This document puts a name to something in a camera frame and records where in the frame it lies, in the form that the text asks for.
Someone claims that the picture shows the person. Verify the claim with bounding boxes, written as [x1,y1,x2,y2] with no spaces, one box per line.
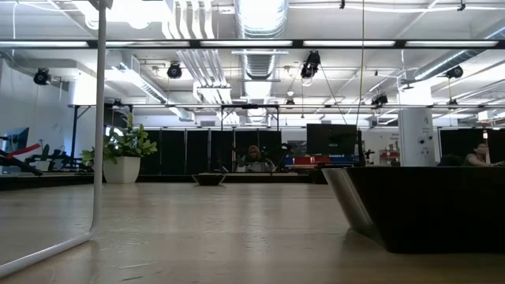
[463,141,505,167]
[241,144,277,174]

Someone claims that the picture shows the red and blue bins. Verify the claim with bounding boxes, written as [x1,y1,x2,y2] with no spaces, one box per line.
[283,155,358,166]

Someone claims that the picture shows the black television screen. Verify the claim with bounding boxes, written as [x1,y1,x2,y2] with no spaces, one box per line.
[306,123,358,157]

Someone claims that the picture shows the black partition panels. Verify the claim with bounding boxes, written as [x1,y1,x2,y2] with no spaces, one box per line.
[140,129,283,175]
[439,128,487,167]

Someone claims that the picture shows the black overhead light beam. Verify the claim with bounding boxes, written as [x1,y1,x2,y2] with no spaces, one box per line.
[0,38,505,50]

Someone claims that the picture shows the green plant in white pot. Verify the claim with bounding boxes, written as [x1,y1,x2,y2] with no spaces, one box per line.
[80,113,159,185]

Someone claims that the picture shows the white round column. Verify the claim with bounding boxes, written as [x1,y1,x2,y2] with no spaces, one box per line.
[397,84,437,167]

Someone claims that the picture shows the small plant in white pot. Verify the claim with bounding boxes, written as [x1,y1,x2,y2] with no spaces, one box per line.
[37,144,52,173]

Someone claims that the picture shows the tilted computer monitor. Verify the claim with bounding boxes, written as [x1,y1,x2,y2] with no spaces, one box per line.
[0,126,31,155]

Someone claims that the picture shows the black hanging camera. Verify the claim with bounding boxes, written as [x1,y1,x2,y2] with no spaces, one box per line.
[299,50,323,80]

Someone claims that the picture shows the silver ceiling air duct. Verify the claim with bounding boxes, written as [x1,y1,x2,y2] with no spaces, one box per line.
[232,0,290,127]
[412,17,505,82]

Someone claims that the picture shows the thin hanging cord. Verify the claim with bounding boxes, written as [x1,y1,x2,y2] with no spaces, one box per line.
[354,0,366,127]

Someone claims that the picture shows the white metal frame leg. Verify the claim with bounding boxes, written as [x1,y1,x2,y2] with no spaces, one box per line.
[0,0,114,277]

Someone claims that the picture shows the black table frame rail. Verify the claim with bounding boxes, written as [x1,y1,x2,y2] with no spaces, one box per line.
[0,172,324,192]

